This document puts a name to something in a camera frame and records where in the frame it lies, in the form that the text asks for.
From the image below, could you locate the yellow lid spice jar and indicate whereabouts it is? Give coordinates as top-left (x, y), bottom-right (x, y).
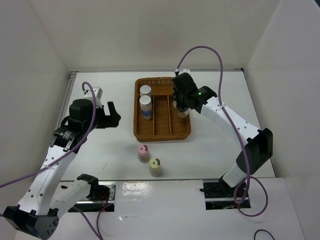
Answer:
top-left (149, 158), bottom-right (162, 177)

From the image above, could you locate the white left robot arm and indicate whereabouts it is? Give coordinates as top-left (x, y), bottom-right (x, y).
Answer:
top-left (3, 98), bottom-right (121, 240)

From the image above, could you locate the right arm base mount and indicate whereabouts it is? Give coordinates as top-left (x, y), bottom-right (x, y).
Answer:
top-left (199, 180), bottom-right (238, 211)

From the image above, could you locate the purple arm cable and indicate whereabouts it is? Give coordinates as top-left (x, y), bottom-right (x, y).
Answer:
top-left (0, 81), bottom-right (105, 240)
top-left (176, 45), bottom-right (269, 217)

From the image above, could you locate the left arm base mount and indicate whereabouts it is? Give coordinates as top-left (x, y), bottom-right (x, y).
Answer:
top-left (74, 181), bottom-right (117, 213)

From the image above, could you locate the black cable loop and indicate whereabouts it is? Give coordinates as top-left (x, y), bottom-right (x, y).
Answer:
top-left (254, 229), bottom-right (276, 240)

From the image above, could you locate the blue label silver cap bottle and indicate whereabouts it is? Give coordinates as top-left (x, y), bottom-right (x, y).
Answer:
top-left (139, 85), bottom-right (152, 98)

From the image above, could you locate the pink lid spice jar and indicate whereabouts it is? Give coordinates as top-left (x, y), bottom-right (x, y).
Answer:
top-left (137, 144), bottom-right (151, 163)

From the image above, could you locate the black lid spice jar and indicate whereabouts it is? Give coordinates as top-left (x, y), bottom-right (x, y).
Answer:
top-left (176, 108), bottom-right (189, 118)

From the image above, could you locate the brown wicker divided basket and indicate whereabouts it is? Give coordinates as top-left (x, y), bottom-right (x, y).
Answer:
top-left (133, 77), bottom-right (192, 142)

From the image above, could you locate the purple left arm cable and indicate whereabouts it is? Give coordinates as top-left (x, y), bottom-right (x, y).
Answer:
top-left (0, 81), bottom-right (105, 240)

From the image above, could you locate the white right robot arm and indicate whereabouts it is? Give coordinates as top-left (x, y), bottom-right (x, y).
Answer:
top-left (172, 72), bottom-right (273, 197)

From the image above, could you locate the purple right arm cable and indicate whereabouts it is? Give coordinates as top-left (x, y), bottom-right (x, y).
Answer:
top-left (176, 45), bottom-right (269, 217)

